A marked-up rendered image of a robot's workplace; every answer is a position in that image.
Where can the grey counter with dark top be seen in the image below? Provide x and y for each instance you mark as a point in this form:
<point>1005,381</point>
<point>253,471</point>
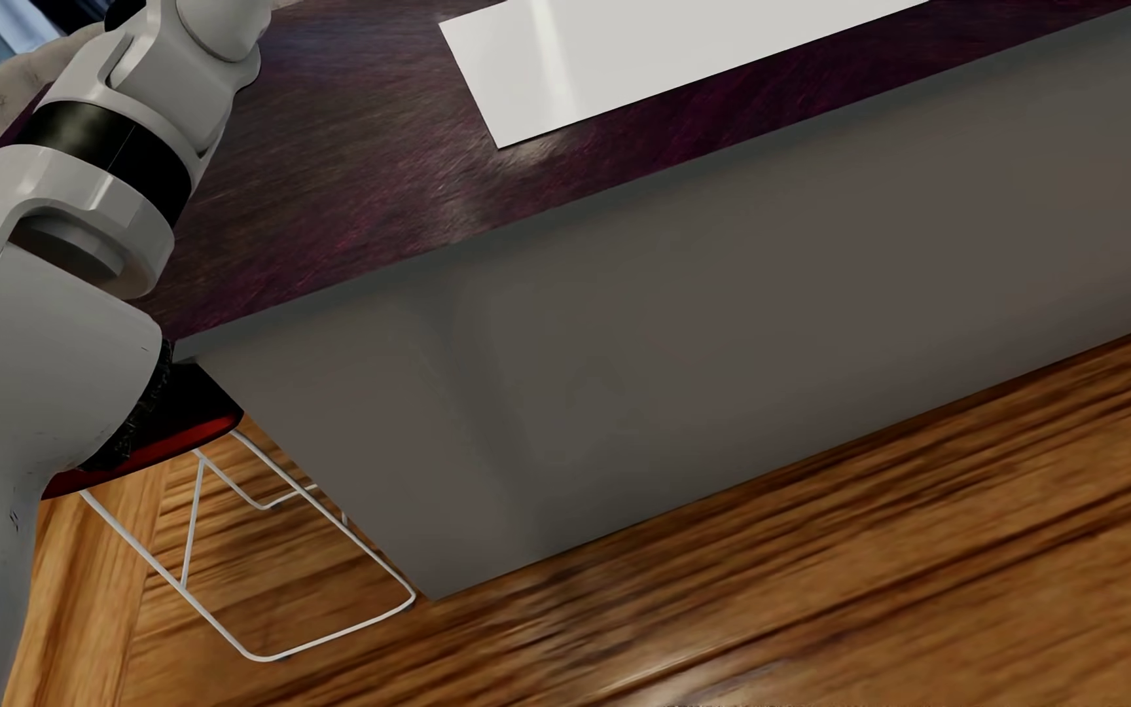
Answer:
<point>683,334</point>

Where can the white rectangular slab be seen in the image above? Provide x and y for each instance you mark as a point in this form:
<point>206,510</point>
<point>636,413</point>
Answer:
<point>615,59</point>

